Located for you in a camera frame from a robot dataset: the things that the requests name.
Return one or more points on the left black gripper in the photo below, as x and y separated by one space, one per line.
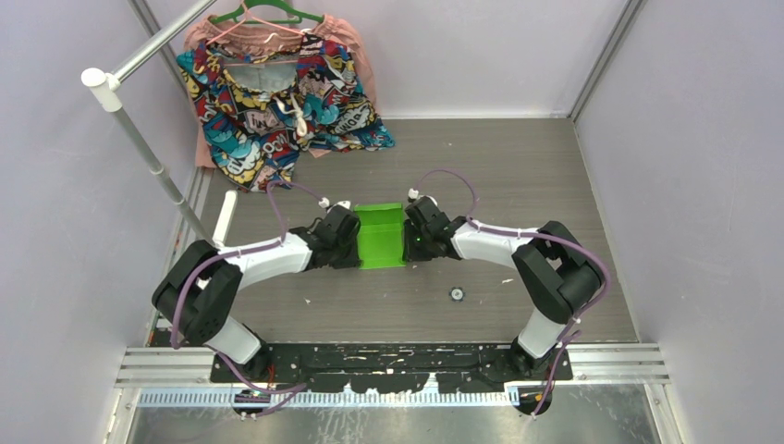
353 260

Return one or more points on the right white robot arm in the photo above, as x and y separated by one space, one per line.
561 277

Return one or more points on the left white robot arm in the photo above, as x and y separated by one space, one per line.
197 294

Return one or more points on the green clothes hanger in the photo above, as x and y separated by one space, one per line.
274 11

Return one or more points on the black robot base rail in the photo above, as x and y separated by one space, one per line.
391 367

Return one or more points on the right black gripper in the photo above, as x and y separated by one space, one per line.
410 254

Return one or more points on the colorful patterned shirt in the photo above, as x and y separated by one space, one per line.
263 96

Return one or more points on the metal clothes rack pole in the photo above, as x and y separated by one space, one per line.
104 85

